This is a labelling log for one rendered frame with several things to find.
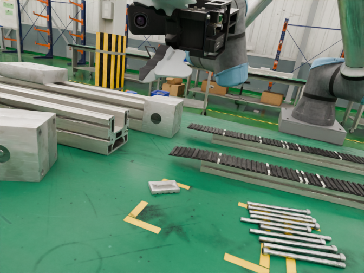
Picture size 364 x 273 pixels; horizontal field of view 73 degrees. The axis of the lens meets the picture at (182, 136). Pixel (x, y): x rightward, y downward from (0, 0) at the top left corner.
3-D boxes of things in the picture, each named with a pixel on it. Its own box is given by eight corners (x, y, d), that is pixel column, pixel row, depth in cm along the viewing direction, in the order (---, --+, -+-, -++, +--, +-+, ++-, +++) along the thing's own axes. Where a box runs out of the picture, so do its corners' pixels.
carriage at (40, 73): (67, 89, 84) (67, 69, 82) (43, 93, 74) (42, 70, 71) (28, 81, 87) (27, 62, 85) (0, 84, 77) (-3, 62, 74)
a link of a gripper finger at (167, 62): (174, 86, 28) (202, 42, 33) (131, 77, 30) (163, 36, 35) (177, 105, 31) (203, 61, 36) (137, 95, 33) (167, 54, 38)
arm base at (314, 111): (292, 111, 104) (299, 88, 101) (332, 119, 99) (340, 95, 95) (289, 118, 92) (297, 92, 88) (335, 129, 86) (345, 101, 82)
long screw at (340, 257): (340, 258, 33) (343, 252, 33) (344, 264, 32) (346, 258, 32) (261, 245, 34) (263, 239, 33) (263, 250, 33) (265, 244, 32)
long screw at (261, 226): (259, 231, 36) (260, 225, 36) (257, 226, 37) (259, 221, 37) (330, 244, 36) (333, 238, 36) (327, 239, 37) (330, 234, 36)
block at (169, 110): (181, 127, 80) (186, 98, 77) (171, 138, 69) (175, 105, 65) (156, 121, 82) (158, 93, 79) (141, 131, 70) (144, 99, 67)
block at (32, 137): (61, 154, 51) (60, 109, 48) (39, 182, 40) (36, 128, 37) (8, 150, 49) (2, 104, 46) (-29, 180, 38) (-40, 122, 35)
